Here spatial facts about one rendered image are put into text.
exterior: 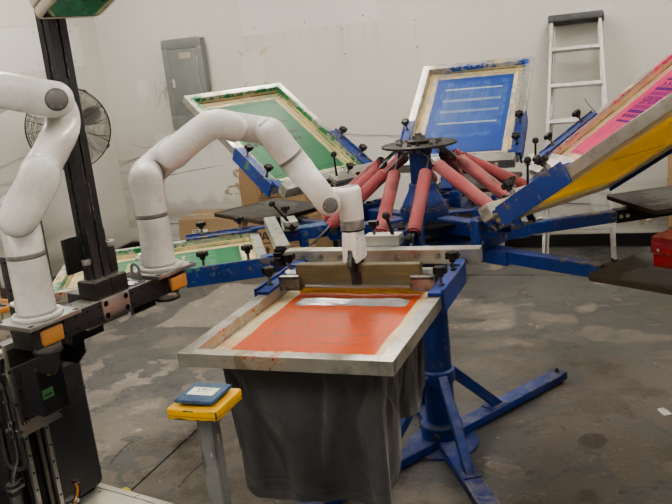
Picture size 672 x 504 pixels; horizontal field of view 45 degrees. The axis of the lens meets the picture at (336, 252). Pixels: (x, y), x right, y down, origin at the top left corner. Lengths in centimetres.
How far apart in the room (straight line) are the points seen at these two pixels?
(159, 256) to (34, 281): 43
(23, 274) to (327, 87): 503
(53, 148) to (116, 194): 584
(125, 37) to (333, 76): 200
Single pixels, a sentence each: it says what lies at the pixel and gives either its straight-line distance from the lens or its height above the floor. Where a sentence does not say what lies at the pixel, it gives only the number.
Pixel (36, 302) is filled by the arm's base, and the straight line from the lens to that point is 214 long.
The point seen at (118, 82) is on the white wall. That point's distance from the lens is 785.
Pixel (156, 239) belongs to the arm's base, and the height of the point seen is 123.
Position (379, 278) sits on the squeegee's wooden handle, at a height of 101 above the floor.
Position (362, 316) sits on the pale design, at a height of 95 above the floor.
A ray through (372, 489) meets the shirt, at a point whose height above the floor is 58.
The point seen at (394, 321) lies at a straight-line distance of 230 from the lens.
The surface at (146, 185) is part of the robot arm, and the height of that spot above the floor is 139.
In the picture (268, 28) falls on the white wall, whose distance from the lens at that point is 708.
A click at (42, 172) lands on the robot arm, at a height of 150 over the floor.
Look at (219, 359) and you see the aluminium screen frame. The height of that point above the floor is 98.
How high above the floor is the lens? 171
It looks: 14 degrees down
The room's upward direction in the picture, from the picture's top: 6 degrees counter-clockwise
